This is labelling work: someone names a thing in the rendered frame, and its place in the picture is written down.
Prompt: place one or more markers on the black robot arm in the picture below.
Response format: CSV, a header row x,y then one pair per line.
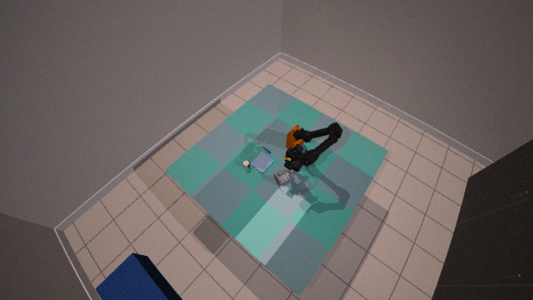
x,y
311,156

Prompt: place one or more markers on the blue-grey rectangular mat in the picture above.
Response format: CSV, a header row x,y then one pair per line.
x,y
262,162

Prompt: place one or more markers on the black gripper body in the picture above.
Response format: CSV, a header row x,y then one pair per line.
x,y
298,148

